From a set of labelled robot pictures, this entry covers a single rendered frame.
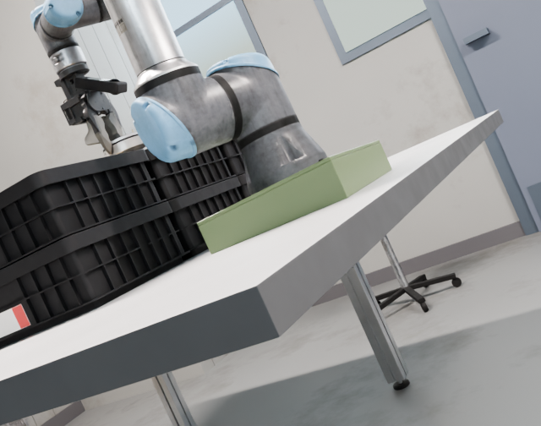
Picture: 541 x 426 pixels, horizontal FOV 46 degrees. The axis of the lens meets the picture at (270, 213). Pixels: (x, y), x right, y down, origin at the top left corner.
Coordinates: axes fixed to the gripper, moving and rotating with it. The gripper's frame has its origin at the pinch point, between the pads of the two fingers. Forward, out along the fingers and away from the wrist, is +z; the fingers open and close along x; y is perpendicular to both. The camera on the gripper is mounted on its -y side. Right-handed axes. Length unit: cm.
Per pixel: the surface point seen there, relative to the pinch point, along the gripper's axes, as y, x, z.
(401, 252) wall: 20, -226, 94
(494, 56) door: -66, -222, 15
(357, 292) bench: -13, -65, 67
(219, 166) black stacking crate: -18.7, -6.5, 14.5
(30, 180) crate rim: -18, 48, 6
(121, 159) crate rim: -19.9, 27.3, 7.0
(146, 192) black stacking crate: -18.8, 23.1, 14.1
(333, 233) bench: -69, 69, 28
